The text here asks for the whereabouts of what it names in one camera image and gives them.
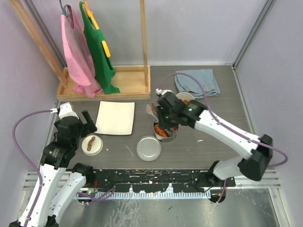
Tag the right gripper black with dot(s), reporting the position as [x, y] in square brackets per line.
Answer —
[163, 124]

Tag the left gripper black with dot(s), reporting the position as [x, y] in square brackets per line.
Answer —
[89, 127]

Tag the orange fried chicken piece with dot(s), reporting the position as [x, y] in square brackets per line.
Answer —
[161, 132]

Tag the round metal tin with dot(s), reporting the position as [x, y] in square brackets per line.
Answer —
[172, 133]

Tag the white cylindrical container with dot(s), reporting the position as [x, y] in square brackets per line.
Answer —
[185, 96]

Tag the round metal tin lid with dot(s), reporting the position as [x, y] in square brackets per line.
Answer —
[148, 148]

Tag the blue cloth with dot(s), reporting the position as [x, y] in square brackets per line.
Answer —
[205, 77]

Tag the metal tongs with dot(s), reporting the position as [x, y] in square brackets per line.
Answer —
[152, 112]

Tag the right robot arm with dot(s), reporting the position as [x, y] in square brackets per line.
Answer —
[254, 152]

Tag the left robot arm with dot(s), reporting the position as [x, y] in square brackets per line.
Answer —
[46, 205]

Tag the white square plate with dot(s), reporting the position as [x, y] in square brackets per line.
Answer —
[115, 118]

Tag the wooden clothes rack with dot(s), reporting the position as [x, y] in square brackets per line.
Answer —
[134, 81]

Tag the green apron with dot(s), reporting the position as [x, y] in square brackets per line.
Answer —
[104, 71]

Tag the pink apron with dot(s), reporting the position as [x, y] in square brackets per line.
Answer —
[78, 57]

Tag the yellow hanger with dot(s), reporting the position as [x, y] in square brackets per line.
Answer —
[90, 15]

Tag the grey hanger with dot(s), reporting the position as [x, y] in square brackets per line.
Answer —
[67, 12]

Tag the white lid brown handle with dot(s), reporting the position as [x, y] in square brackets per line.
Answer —
[92, 145]

